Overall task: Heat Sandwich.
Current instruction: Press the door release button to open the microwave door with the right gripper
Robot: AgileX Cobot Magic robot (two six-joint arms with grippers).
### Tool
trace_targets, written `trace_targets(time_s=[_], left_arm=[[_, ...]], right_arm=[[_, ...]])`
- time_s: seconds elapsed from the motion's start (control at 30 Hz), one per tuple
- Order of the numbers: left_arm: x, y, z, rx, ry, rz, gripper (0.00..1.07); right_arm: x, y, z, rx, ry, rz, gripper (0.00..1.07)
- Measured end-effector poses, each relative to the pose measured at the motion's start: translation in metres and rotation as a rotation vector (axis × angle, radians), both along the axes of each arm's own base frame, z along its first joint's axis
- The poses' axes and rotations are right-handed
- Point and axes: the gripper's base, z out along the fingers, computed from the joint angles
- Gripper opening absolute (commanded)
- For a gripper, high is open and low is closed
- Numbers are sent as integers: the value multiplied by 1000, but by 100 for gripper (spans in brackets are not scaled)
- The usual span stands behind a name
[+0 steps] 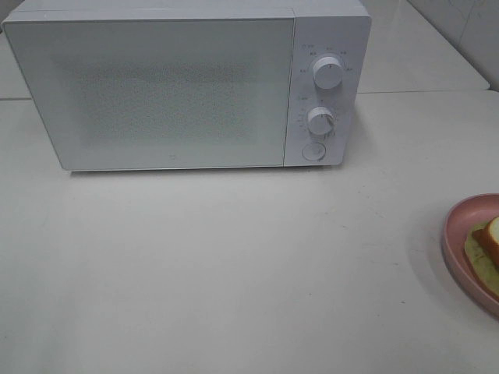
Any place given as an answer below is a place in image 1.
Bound round white door button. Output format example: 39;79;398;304
302;143;326;161

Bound pink plate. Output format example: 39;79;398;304
441;193;498;318

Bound toast sandwich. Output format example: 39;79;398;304
465;217;498;297

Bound lower white timer knob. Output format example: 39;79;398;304
306;107;334;136

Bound upper white power knob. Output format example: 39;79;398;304
312;55;345;90

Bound white microwave oven body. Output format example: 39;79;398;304
2;1;371;170

